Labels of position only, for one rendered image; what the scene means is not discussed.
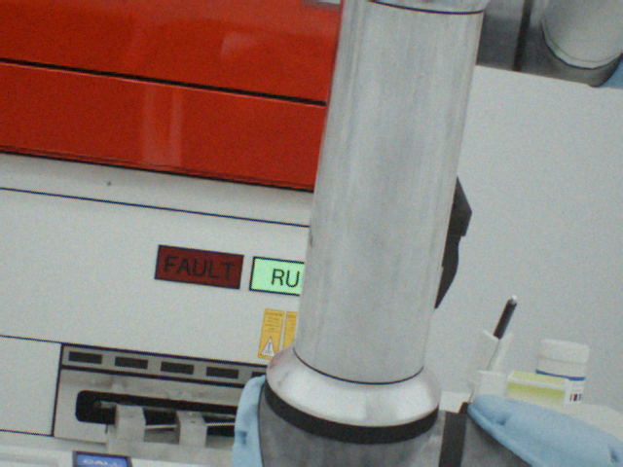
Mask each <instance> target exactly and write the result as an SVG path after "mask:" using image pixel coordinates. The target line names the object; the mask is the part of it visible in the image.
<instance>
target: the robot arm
mask: <svg viewBox="0 0 623 467"><path fill-rule="evenodd" d="M475 65H479V67H485V68H493V69H498V70H504V71H513V72H519V73H526V75H533V76H538V77H545V78H552V79H558V80H564V81H571V82H572V83H577V84H584V85H588V86H589V87H591V88H595V89H602V88H612V89H620V90H623V0H340V7H339V14H338V21H337V29H336V37H335V44H334V52H333V59H332V66H331V74H330V82H329V90H328V96H327V105H326V112H324V119H323V128H322V134H321V142H320V149H319V158H318V165H317V172H316V180H315V188H314V195H313V204H312V212H311V217H310V226H309V232H308V241H307V248H306V257H305V263H304V272H303V279H302V287H301V295H300V302H299V309H298V318H297V325H296V333H294V341H293V342H291V344H290V345H288V346H286V347H285V348H283V349H282V350H280V351H278V352H277V353H276V354H275V355H274V356H273V357H272V358H271V360H270V362H269V365H268V369H267V373H266V374H265V375H264V376H260V377H254V378H252V379H251V381H250V382H249V383H247V384H246V385H245V386H244V388H243V390H242V393H241V396H240V399H239V404H238V412H237V418H236V425H235V442H234V445H233V453H232V467H623V442H622V441H621V440H619V439H618V438H617V437H615V436H614V435H612V434H611V433H609V432H608V433H607V432H605V431H604V430H602V429H600V428H598V427H596V426H594V425H592V424H589V423H587V422H584V421H582V420H580V419H577V418H574V417H572V416H569V415H567V414H563V413H558V412H555V411H552V410H549V409H546V408H543V407H540V406H538V405H535V404H531V403H528V402H524V401H520V400H516V399H512V398H504V397H501V396H498V395H493V394H479V395H477V396H475V397H474V400H473V403H472V404H469V405H468V408H467V412H468V413H457V412H451V411H447V410H441V409H439V405H440V400H441V385H440V383H439V380H438V379H437V377H436V376H435V375H434V374H433V372H431V371H430V370H429V367H428V366H427V365H426V364H425V363H424V359H425V353H426V348H427V342H428V336H429V330H430V324H431V318H432V314H433V312H434V311H436V309H437V308H438V307H439V306H440V305H441V303H442V300H443V298H444V297H445V295H446V293H447V291H448V290H449V288H450V286H451V284H453V282H454V280H455V277H456V275H457V272H458V258H459V255H458V246H459V242H460V239H461V237H462V236H465V235H466V231H467V228H469V225H470V220H471V217H472V214H473V211H472V209H471V206H470V203H468V201H467V199H466V196H465V194H464V190H463V188H462V186H461V183H460V182H459V180H458V164H459V157H460V152H461V146H462V139H463V135H464V129H465V122H466V116H467V111H468V104H469V98H470V93H471V87H472V81H473V75H474V69H475Z"/></svg>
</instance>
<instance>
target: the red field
mask: <svg viewBox="0 0 623 467"><path fill-rule="evenodd" d="M240 263H241V257H232V256H223V255H214V254H204V252H197V251H188V250H179V249H170V248H161V257H160V263H159V272H158V277H164V278H173V279H182V280H192V281H199V282H209V284H218V285H228V286H236V287H238V279H239V271H240Z"/></svg>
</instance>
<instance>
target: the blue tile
mask: <svg viewBox="0 0 623 467"><path fill-rule="evenodd" d="M77 460H78V465H88V466H99V467H127V463H126V461H125V460H123V459H118V458H112V457H99V456H88V455H77Z"/></svg>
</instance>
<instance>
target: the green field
mask: <svg viewBox="0 0 623 467"><path fill-rule="evenodd" d="M303 272H304V265H302V264H292V263H284V262H276V261H266V260H258V259H256V264H255V271H254V279H253V287H252V288H255V289H264V290H273V291H282V292H291V293H300V294H301V287H302V279H303Z"/></svg>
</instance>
